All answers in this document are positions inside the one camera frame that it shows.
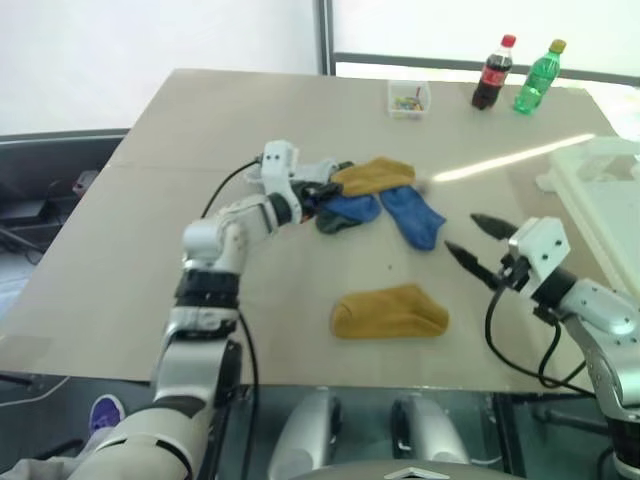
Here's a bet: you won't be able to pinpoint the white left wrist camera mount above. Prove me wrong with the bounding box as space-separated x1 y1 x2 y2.
258 140 301 197

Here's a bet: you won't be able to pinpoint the white plastic basket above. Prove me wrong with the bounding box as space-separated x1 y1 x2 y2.
535 134 640 302

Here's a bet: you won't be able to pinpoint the silver robot leg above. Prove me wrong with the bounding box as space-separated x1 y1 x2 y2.
267 388 344 480
389 393 472 471

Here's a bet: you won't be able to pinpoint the green bottle yellow cap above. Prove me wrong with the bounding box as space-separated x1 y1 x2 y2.
513 38 568 116

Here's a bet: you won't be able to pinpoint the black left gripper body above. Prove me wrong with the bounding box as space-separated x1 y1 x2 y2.
293 180 324 214

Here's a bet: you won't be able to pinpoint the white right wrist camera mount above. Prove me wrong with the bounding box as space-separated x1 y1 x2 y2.
506 216 572 292

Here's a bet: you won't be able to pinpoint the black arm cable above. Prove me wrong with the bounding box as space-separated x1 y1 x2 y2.
483 283 597 399
234 310 261 480

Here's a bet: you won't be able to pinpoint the blue sock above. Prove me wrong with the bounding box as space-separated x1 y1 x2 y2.
319 193 382 224
379 186 447 252

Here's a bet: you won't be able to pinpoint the silver robot left leg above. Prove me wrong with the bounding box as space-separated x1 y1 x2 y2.
267 388 344 480

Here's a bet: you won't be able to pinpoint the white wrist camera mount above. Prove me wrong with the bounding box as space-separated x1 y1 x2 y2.
258 140 301 197
506 216 572 292

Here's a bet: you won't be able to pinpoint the dark grey-green sock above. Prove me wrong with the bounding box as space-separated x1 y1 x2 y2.
314 209 362 236

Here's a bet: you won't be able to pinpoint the mustard yellow sock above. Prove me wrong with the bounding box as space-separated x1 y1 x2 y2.
329 283 451 341
330 156 417 198

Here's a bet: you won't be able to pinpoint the colourful small pieces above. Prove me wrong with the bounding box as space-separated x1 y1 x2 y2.
391 85 425 111

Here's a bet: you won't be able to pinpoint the grey trouser leg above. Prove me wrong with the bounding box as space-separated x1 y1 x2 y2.
0 449 89 480

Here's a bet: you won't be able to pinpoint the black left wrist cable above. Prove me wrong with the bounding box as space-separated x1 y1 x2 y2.
199 156 264 221

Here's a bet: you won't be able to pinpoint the clear plastic box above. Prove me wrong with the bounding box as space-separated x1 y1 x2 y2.
387 79 433 121

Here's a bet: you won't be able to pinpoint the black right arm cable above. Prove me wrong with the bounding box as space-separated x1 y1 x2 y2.
483 283 597 399

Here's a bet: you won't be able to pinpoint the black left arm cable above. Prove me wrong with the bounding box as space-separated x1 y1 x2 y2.
234 310 261 480

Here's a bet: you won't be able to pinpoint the black box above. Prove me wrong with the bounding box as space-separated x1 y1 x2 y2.
0 197 50 222

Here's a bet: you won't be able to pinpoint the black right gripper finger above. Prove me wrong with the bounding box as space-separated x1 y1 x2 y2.
469 213 519 242
443 240 502 290

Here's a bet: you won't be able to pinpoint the silver robot right leg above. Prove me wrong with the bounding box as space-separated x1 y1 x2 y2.
389 393 472 471

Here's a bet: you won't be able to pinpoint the cola bottle red cap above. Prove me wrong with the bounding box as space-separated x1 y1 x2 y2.
470 33 518 111

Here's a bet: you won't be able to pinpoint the purple shoe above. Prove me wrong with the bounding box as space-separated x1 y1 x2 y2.
88 393 127 437

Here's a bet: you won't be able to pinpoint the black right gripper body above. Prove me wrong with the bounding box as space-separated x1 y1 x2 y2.
497 253 532 294

